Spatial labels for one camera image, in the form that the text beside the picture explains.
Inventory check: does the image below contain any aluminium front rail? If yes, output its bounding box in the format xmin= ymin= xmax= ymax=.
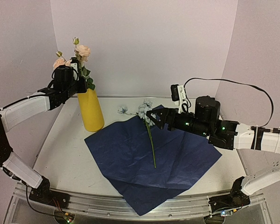
xmin=5 ymin=176 xmax=271 ymax=224

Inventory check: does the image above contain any artificial flower bunch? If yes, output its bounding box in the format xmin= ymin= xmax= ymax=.
xmin=53 ymin=37 xmax=96 ymax=91

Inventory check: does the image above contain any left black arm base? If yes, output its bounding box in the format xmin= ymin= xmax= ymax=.
xmin=28 ymin=176 xmax=70 ymax=209

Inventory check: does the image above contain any blue hydrangea stem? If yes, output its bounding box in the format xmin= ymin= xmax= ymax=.
xmin=136 ymin=99 xmax=156 ymax=168

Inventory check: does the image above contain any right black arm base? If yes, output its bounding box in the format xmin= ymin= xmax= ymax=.
xmin=209 ymin=176 xmax=250 ymax=214

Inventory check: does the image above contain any loose blue artificial flower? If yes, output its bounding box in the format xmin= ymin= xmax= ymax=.
xmin=117 ymin=106 xmax=138 ymax=116

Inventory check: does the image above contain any blue wrapping paper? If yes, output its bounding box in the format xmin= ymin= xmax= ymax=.
xmin=84 ymin=116 xmax=221 ymax=216

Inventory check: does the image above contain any right black camera cable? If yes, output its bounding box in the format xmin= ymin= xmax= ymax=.
xmin=183 ymin=77 xmax=274 ymax=128

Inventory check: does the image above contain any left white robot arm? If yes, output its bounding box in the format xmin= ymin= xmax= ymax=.
xmin=0 ymin=62 xmax=86 ymax=204

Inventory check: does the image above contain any yellow plastic vase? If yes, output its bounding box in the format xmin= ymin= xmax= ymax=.
xmin=77 ymin=89 xmax=105 ymax=132

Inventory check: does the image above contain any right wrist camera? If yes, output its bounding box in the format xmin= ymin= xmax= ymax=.
xmin=170 ymin=84 xmax=191 ymax=113

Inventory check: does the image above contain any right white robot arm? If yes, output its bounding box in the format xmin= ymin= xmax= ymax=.
xmin=146 ymin=96 xmax=280 ymax=198

